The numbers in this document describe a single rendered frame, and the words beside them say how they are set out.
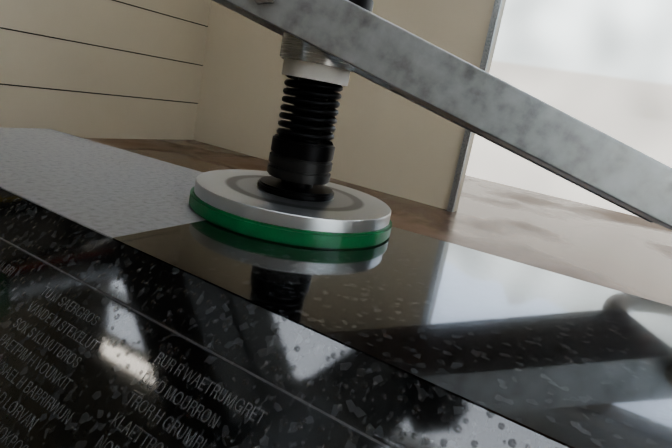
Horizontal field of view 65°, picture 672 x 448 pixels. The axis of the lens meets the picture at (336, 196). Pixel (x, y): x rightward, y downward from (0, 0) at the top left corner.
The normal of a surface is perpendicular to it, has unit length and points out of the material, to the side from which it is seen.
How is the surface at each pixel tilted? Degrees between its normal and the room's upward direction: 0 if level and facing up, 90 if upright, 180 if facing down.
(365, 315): 0
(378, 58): 90
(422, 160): 90
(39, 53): 90
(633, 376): 0
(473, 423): 45
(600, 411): 0
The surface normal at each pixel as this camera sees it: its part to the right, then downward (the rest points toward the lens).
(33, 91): 0.85, 0.25
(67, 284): -0.23, -0.63
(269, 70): -0.49, 0.08
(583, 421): 0.18, -0.97
